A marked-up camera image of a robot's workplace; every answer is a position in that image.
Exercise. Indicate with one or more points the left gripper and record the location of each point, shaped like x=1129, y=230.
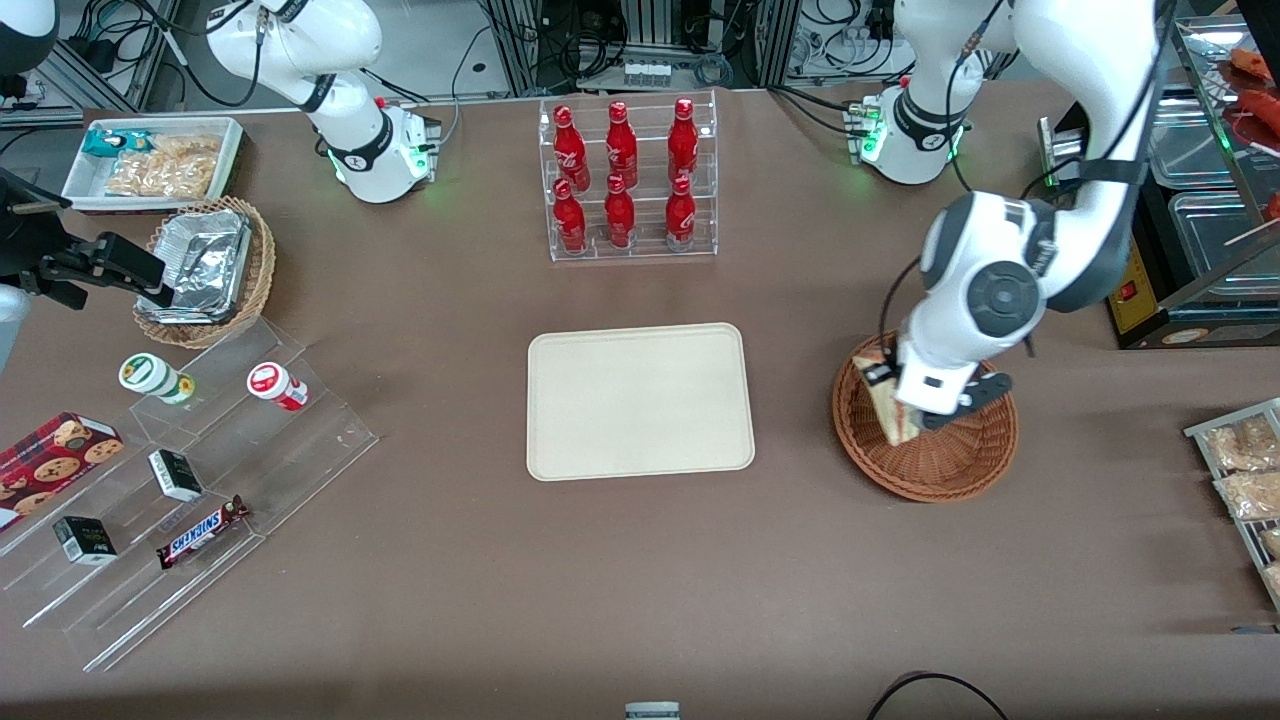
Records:
x=883, y=372

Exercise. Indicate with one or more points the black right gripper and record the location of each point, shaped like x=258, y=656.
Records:
x=30, y=243

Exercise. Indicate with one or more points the triangle sandwich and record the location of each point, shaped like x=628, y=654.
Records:
x=900, y=425

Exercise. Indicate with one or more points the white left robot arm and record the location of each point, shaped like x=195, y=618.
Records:
x=1000, y=290

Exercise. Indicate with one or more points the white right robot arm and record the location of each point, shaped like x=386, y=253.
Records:
x=350, y=140

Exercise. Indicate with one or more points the brown wicker basket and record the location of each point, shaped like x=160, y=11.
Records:
x=950, y=465

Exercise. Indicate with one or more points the light wicker basket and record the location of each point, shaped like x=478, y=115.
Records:
x=255, y=270

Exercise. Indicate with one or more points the beige plastic tray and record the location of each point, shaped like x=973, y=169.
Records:
x=640, y=402

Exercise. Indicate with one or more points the white rectangular snack bin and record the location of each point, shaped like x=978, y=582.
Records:
x=85, y=185

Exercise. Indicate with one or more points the stacked aluminium foil containers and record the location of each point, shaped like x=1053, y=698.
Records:
x=205, y=265

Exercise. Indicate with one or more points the green lid white cup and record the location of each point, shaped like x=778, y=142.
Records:
x=150, y=375

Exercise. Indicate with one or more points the clear bag of chips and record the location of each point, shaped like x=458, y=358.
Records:
x=165, y=168

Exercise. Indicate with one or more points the teal snack packet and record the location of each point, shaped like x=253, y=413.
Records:
x=108, y=142

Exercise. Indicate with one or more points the red chocolate chip cookie box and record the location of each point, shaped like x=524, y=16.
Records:
x=55, y=460

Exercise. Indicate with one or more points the red lid white cup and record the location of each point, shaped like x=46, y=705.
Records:
x=272, y=384

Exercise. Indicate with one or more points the small black carton box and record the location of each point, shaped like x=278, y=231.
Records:
x=176, y=476
x=85, y=541

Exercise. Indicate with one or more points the black food warmer cabinet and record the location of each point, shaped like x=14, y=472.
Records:
x=1140, y=310

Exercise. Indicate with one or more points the clear acrylic stepped shelf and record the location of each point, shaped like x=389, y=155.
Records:
x=290, y=460

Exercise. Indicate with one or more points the Snickers chocolate bar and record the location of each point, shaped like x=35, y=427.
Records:
x=203, y=532

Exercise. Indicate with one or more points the red cola bottle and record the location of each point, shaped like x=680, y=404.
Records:
x=680, y=218
x=619, y=218
x=570, y=150
x=683, y=140
x=569, y=222
x=621, y=145

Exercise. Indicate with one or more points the clear acrylic bottle rack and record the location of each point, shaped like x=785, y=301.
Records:
x=632, y=255

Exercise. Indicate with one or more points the steel food pan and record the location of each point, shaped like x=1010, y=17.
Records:
x=1190, y=140
x=1215, y=245

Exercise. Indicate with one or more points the clear bag of snacks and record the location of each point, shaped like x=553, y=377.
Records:
x=1245, y=442
x=1273, y=542
x=1255, y=494

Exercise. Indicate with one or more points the small grey box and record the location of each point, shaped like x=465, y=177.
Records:
x=652, y=711

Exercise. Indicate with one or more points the red sausage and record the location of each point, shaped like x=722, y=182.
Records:
x=1252, y=62
x=1262, y=106

